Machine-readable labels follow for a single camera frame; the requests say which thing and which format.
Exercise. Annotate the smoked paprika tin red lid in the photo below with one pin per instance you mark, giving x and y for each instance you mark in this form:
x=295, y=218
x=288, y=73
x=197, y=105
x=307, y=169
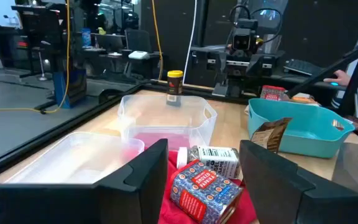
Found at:
x=272, y=92
x=204, y=193

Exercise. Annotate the teal plastic bin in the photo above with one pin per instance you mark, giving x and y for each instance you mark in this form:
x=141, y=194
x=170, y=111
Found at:
x=306, y=137

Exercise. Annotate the shallow clear plastic bin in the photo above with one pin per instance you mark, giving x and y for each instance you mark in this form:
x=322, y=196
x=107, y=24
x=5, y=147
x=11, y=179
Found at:
x=73, y=155

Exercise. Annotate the white-lid seasoning jar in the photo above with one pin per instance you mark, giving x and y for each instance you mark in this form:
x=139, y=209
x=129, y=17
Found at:
x=219, y=158

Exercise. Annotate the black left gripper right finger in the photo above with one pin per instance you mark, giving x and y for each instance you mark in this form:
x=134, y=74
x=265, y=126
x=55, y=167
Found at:
x=291, y=202

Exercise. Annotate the blue canister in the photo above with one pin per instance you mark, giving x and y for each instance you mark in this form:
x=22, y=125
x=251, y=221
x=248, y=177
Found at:
x=86, y=37

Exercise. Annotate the black standing desk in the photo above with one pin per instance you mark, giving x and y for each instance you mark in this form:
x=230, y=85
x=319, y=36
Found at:
x=39, y=25

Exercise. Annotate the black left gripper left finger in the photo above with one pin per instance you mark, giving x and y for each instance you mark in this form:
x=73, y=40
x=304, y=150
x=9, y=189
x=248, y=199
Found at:
x=73, y=205

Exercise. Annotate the yellow-lid dark spice jar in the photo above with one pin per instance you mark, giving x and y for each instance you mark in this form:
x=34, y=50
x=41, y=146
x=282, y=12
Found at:
x=175, y=85

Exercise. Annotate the black office chair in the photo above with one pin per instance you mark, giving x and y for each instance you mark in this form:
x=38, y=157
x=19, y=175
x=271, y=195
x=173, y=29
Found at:
x=138, y=40

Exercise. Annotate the white floor stand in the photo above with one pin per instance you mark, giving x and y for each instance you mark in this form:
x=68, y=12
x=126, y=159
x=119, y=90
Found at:
x=43, y=78

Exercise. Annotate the brown spice packet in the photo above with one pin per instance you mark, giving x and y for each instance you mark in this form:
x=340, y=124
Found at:
x=356, y=122
x=270, y=133

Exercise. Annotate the black aluminium table frame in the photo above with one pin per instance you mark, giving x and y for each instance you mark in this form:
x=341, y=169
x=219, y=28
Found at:
x=73, y=124

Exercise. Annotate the black side desk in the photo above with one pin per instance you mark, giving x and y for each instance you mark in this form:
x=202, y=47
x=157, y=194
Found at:
x=278, y=79

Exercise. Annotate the white box device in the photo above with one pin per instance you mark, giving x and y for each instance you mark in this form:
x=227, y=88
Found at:
x=138, y=55

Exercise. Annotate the black keyboard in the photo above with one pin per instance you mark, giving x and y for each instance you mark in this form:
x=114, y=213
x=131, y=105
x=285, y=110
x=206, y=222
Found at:
x=301, y=67

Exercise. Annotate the grey laptop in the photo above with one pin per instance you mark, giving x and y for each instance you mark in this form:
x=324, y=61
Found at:
x=110, y=43

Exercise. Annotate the blue box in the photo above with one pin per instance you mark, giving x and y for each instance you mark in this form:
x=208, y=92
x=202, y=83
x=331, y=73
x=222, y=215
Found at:
x=73, y=90

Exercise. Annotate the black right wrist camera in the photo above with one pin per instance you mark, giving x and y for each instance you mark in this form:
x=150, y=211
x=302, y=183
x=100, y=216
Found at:
x=242, y=39

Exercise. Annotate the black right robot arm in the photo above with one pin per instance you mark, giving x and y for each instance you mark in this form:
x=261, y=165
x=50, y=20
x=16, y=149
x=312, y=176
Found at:
x=238, y=82

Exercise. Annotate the red cloth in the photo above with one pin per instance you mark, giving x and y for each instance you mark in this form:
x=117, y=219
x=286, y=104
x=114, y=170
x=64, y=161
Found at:
x=166, y=214

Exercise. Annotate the deep clear plastic bin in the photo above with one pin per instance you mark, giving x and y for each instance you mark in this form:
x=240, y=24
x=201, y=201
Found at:
x=154, y=118

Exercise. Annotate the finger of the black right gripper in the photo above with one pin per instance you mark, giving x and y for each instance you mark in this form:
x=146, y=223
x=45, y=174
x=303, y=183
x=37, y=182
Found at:
x=224, y=67
x=250, y=68

